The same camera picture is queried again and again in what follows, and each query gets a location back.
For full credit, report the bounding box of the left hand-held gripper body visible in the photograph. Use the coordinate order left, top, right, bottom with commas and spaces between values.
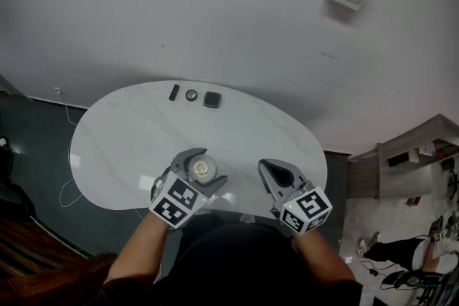
148, 168, 217, 230

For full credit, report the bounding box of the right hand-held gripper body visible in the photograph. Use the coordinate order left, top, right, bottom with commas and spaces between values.
269, 176, 333, 236

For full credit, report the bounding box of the small white cylindrical jar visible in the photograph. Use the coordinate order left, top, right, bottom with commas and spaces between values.
185, 152, 218, 186

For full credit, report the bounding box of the person's right forearm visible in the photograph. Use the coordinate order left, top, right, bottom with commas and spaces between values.
291, 230, 356, 283

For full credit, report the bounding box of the person's left forearm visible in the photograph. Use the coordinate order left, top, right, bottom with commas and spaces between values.
105, 216, 172, 285

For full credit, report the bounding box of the white kidney-shaped table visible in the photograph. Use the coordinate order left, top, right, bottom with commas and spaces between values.
69, 79, 329, 216

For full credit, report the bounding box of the black square compact box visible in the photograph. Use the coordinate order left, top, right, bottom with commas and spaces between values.
202, 90, 222, 109

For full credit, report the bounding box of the person's black clothing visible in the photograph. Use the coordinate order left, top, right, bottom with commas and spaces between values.
100, 213, 365, 306

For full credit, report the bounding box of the grey wooden shelf unit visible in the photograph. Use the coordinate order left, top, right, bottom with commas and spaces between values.
346, 113, 459, 200

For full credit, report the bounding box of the black chair base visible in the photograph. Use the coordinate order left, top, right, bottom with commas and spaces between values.
379, 267, 459, 306

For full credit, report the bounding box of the black bag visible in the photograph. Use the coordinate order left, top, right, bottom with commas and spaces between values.
0, 135, 37, 216

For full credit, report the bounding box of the white power cable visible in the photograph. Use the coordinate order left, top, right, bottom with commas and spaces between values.
53, 86, 87, 209

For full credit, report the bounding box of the dark brown wooden frame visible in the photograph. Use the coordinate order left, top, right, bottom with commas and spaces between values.
0, 214, 120, 306

